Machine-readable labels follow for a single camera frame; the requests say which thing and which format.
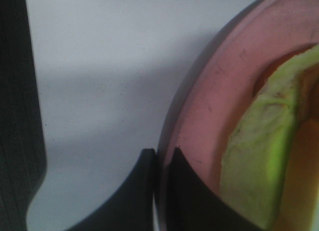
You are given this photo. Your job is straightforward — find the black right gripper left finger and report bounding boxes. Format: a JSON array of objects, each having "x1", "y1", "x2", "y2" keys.
[{"x1": 69, "y1": 148, "x2": 156, "y2": 231}]

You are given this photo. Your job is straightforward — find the sandwich with lettuce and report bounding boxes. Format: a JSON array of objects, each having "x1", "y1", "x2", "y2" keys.
[{"x1": 220, "y1": 46, "x2": 319, "y2": 230}]

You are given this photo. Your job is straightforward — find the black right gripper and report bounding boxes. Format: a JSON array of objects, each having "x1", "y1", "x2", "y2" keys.
[{"x1": 0, "y1": 0, "x2": 47, "y2": 231}]

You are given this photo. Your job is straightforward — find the pink round plate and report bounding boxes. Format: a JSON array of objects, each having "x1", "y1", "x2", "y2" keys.
[{"x1": 155, "y1": 0, "x2": 319, "y2": 231}]

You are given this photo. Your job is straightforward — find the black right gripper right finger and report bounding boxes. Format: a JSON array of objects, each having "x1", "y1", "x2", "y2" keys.
[{"x1": 166, "y1": 148, "x2": 260, "y2": 231}]

